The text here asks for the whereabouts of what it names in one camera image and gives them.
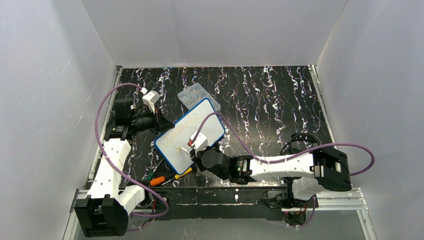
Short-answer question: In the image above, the blue-framed whiteboard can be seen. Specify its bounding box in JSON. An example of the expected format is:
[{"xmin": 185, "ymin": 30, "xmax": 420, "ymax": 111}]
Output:
[{"xmin": 154, "ymin": 98, "xmax": 226, "ymax": 174}]

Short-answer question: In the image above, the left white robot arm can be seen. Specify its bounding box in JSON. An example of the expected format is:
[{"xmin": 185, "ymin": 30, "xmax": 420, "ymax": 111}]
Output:
[{"xmin": 75, "ymin": 98, "xmax": 175, "ymax": 238}]

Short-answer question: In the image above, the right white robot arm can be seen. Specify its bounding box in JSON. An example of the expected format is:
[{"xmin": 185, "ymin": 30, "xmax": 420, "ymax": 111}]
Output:
[{"xmin": 189, "ymin": 146, "xmax": 352, "ymax": 201}]

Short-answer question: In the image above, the clear plastic organizer box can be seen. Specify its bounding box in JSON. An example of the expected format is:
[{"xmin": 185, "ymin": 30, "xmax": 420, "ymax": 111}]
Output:
[{"xmin": 177, "ymin": 82, "xmax": 221, "ymax": 112}]

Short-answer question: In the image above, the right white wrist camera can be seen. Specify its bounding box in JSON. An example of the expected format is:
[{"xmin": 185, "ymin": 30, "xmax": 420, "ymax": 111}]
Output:
[{"xmin": 188, "ymin": 131, "xmax": 209, "ymax": 154}]

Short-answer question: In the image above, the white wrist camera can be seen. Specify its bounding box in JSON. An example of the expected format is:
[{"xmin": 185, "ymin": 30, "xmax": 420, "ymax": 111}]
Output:
[
  {"xmin": 188, "ymin": 131, "xmax": 209, "ymax": 154},
  {"xmin": 141, "ymin": 87, "xmax": 160, "ymax": 113}
]

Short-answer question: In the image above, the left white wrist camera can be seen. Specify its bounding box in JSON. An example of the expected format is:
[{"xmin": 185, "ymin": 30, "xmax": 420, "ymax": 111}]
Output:
[{"xmin": 141, "ymin": 87, "xmax": 160, "ymax": 113}]

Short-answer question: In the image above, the yellow-handled screwdriver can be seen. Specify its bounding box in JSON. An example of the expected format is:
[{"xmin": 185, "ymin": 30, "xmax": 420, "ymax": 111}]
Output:
[{"xmin": 161, "ymin": 167, "xmax": 193, "ymax": 186}]

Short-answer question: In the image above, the green-handled screwdriver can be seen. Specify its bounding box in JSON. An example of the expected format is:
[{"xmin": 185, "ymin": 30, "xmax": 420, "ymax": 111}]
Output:
[{"xmin": 145, "ymin": 159, "xmax": 163, "ymax": 182}]

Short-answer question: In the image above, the orange-handled screwdriver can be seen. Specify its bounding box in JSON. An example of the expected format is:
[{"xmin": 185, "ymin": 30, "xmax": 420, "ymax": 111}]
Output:
[{"xmin": 149, "ymin": 174, "xmax": 180, "ymax": 187}]

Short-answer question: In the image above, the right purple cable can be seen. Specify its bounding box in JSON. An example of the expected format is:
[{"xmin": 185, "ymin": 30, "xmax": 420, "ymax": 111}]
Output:
[{"xmin": 190, "ymin": 112, "xmax": 376, "ymax": 229}]

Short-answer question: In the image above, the purple cable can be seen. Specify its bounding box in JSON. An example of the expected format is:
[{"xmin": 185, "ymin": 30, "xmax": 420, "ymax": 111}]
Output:
[
  {"xmin": 94, "ymin": 82, "xmax": 170, "ymax": 232},
  {"xmin": 190, "ymin": 112, "xmax": 376, "ymax": 229}
]

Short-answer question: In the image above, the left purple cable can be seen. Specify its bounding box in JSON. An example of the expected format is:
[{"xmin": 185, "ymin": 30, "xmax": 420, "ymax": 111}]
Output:
[{"xmin": 94, "ymin": 82, "xmax": 170, "ymax": 232}]

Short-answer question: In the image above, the black coiled cable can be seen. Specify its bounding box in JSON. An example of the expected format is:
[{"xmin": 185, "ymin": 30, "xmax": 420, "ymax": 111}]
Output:
[{"xmin": 275, "ymin": 132, "xmax": 327, "ymax": 186}]

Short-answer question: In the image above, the aluminium frame rail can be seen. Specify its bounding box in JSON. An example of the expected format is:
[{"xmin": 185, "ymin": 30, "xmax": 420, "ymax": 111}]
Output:
[{"xmin": 62, "ymin": 187, "xmax": 369, "ymax": 240}]

